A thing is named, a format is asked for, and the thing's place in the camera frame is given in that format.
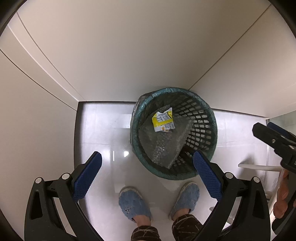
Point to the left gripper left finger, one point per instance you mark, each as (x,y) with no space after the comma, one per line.
(84,174)

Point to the yellow snack wrapper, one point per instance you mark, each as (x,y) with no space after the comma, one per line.
(163,122)

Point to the right blue slipper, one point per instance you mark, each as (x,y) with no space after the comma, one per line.
(186,200)

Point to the blue slipper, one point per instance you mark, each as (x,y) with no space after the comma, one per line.
(186,200)
(132,204)

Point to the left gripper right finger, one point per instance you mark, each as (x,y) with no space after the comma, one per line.
(210,175)

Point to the green mesh trash bin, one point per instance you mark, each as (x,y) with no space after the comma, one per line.
(202,137)

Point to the person right hand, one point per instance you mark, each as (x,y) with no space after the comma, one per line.
(281,205)

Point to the left blue slipper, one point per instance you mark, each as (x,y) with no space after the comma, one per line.
(132,204)

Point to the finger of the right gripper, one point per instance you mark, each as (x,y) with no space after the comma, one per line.
(281,131)

